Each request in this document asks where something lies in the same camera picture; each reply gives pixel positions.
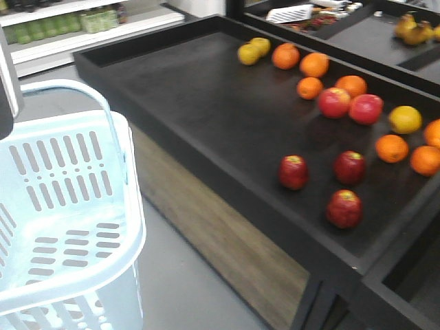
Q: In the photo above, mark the small orange lower right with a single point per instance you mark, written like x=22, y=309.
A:
x=425, y=160

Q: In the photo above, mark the large orange behind apples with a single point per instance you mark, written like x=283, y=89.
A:
x=352, y=84

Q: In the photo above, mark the pink red apple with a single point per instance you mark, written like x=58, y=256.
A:
x=366, y=109
x=334, y=102

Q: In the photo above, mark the white supermarket shelving unit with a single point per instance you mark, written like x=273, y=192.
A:
x=54, y=51

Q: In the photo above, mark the yellow orange citrus fruit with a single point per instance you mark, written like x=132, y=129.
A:
x=405, y=119

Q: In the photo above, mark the light blue plastic basket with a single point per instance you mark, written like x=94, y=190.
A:
x=72, y=221

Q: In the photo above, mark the dark red apple front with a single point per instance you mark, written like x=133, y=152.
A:
x=345, y=209

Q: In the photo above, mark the orange upper right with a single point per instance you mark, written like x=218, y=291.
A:
x=431, y=133

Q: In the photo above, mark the pink red apple left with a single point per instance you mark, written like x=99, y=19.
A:
x=334, y=102

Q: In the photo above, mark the small orange lower left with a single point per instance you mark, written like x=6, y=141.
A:
x=391, y=148

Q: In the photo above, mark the dark red apple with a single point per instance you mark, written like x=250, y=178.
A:
x=345, y=209
x=293, y=172
x=349, y=168

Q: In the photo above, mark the pink red apple right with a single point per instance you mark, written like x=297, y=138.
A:
x=366, y=109

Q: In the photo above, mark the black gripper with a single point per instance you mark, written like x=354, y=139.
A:
x=11, y=95

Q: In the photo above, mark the small orange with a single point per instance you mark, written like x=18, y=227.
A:
x=425, y=160
x=391, y=148

